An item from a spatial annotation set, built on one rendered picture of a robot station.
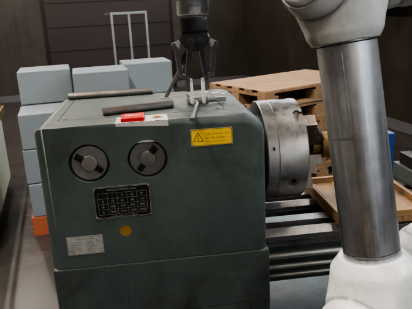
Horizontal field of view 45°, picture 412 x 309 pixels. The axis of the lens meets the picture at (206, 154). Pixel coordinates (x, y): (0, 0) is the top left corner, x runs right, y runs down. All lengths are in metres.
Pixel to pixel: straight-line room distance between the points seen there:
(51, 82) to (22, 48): 6.34
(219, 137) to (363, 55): 0.56
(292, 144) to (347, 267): 0.62
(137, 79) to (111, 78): 0.46
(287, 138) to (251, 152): 0.18
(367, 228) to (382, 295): 0.11
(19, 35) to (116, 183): 9.05
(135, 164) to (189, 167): 0.14
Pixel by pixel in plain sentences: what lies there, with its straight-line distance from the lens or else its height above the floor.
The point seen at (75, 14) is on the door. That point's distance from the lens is 10.22.
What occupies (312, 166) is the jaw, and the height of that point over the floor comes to 1.02.
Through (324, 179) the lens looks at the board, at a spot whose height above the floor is 0.90.
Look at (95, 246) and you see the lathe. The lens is 1.39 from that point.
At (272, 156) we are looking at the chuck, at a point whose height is 1.10.
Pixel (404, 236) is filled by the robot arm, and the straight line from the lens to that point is 1.08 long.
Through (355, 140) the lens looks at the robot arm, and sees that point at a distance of 0.85.
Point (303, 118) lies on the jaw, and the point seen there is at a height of 1.19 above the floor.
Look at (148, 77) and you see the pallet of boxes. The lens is 4.02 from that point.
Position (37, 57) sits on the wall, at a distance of 10.29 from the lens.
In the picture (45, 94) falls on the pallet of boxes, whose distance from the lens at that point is 3.98.
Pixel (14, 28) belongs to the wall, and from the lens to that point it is 10.29.
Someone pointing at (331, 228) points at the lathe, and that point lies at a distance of 1.59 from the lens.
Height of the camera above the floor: 1.52
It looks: 16 degrees down
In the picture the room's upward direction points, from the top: 3 degrees counter-clockwise
